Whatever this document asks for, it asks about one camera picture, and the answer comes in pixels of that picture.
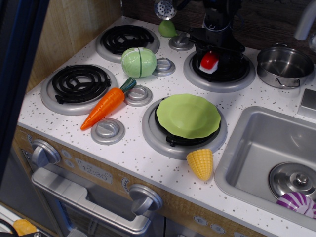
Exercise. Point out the back right black burner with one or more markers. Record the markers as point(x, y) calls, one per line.
point(218, 87)

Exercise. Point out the silver faucet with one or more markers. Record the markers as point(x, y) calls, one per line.
point(306, 21)

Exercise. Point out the right silver oven knob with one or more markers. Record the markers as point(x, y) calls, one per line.
point(144, 199)

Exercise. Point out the silver stovetop knob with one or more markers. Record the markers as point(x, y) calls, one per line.
point(181, 42)
point(138, 96)
point(107, 131)
point(164, 67)

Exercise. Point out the left silver oven knob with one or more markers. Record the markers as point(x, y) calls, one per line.
point(44, 154)

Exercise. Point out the red white toy sushi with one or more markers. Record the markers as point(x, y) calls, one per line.
point(209, 62)

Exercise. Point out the front right black burner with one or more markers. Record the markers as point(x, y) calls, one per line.
point(157, 139)

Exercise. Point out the steel pot lid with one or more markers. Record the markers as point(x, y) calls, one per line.
point(292, 177)

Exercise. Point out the silver stovetop knob back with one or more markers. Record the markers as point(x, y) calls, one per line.
point(181, 42)

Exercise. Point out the silver stovetop knob middle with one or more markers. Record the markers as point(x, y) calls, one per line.
point(138, 96)

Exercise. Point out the purple white toy onion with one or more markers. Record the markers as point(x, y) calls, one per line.
point(299, 203)

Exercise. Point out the silver oven knob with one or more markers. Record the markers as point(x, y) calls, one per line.
point(44, 154)
point(144, 199)

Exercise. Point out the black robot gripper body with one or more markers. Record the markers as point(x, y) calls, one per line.
point(217, 40)

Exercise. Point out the silver stovetop knob front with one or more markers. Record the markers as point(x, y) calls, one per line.
point(107, 131)

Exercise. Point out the silver slotted ladle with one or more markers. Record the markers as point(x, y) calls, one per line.
point(165, 9)

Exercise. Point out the yellow toy on floor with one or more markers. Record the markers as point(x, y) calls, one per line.
point(24, 227)

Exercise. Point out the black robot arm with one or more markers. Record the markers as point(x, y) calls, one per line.
point(220, 14)

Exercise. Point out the silver stovetop knob upper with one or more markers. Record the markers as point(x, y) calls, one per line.
point(164, 67)

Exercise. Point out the silver sink basin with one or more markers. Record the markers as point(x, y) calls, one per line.
point(262, 139)

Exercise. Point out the green toy plate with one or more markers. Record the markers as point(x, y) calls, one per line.
point(188, 116)

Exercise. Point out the silver oven door handle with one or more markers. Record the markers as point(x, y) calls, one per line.
point(87, 216)

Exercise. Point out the green toy pear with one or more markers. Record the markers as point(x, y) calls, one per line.
point(167, 29)

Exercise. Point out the yellow toy corn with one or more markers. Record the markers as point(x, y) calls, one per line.
point(201, 163)

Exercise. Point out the front left black burner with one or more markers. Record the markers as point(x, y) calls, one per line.
point(76, 89)

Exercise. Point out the orange toy carrot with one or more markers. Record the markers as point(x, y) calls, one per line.
point(108, 103)

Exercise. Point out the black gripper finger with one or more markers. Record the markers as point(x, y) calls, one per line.
point(201, 49)
point(230, 61)

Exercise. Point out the steel pot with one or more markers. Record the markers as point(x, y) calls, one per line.
point(283, 67)

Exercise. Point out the black burner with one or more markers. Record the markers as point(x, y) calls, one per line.
point(76, 89)
point(113, 42)
point(218, 87)
point(157, 139)

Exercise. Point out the back left black burner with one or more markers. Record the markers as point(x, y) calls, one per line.
point(113, 42)

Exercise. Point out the green toy cabbage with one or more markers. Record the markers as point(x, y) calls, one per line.
point(138, 62)

